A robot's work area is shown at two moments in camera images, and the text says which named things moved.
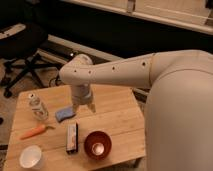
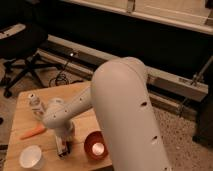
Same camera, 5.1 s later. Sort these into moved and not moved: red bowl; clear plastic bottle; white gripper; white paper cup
Moved: white gripper
Not moved: white paper cup; red bowl; clear plastic bottle
